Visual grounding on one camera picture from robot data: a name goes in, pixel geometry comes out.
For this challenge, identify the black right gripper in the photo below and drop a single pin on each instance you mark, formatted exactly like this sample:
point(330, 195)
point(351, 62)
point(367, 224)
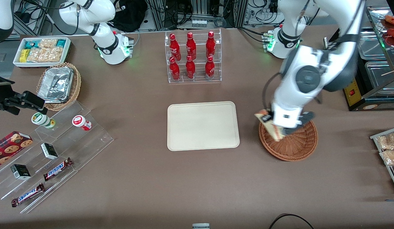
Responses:
point(10, 101)

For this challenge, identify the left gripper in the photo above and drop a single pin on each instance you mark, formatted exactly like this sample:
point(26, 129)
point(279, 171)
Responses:
point(267, 119)

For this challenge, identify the triangle sandwich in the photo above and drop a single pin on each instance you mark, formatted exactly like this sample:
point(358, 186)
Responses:
point(275, 133)

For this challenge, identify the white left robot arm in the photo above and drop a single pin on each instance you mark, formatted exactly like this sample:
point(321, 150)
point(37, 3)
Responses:
point(308, 76)

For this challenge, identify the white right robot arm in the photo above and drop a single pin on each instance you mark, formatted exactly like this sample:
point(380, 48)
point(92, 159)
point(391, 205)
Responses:
point(105, 41)

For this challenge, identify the brown round wicker basket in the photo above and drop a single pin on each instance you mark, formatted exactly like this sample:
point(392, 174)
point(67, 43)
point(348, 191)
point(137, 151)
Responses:
point(295, 148)

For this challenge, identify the light wicker basket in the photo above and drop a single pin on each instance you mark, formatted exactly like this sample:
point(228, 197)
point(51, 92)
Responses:
point(76, 86)

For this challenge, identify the cream plastic tray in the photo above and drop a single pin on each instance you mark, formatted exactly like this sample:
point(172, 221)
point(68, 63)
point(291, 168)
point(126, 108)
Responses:
point(203, 125)

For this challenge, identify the green lid yogurt cup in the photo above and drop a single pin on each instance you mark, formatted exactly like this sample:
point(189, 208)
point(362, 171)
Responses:
point(41, 120)

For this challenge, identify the aluminium foil container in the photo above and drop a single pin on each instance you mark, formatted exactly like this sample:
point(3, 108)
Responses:
point(55, 84)

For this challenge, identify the white rectangular snack bin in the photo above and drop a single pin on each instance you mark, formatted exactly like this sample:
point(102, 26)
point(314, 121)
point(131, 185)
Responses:
point(17, 62)

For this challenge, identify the red cookie box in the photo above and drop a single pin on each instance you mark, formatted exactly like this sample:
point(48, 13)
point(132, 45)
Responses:
point(9, 148)

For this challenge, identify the yellow snack pack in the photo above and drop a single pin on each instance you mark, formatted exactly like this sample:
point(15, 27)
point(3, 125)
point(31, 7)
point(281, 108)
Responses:
point(23, 55)

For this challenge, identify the small black box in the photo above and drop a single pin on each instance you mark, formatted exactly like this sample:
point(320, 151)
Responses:
point(49, 151)
point(20, 171)

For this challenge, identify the large clear rice cracker bag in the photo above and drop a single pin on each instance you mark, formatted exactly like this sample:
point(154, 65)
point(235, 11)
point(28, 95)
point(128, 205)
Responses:
point(46, 54)

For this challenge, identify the teal snack pack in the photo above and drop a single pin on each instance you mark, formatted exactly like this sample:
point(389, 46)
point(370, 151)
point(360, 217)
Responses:
point(31, 44)
point(61, 42)

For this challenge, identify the red lid yogurt cup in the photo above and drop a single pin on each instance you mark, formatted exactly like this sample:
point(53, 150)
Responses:
point(81, 122)

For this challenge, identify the small clear rice cracker bag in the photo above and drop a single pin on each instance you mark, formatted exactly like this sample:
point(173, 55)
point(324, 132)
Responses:
point(47, 43)

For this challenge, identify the Snickers chocolate bar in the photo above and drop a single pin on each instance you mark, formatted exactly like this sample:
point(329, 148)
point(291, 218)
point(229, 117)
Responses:
point(57, 169)
point(28, 195)

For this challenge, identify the clear acrylic stepped display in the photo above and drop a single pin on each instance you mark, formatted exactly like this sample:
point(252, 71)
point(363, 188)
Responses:
point(89, 143)

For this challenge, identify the red soda bottle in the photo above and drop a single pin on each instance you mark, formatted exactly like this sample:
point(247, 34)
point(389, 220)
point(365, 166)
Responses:
point(191, 47)
point(174, 70)
point(190, 69)
point(209, 68)
point(174, 47)
point(210, 45)

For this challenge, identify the clear acrylic bottle rack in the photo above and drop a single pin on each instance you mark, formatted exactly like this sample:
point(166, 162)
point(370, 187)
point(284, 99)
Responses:
point(200, 78)

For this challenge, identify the glass food warmer case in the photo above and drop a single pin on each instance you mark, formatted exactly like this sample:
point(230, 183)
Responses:
point(381, 79)

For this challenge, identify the clear bag of crackers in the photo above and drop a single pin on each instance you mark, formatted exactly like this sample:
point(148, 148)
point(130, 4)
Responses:
point(389, 141)
point(390, 156)

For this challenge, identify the white power strip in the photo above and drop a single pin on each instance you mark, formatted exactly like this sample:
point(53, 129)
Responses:
point(199, 23)

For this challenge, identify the grey white device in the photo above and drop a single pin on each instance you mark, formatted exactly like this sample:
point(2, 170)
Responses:
point(200, 226)

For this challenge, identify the black bag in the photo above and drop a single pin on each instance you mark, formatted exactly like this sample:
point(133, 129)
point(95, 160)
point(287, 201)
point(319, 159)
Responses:
point(130, 16)

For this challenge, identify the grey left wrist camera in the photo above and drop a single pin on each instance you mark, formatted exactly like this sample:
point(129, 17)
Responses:
point(300, 122)

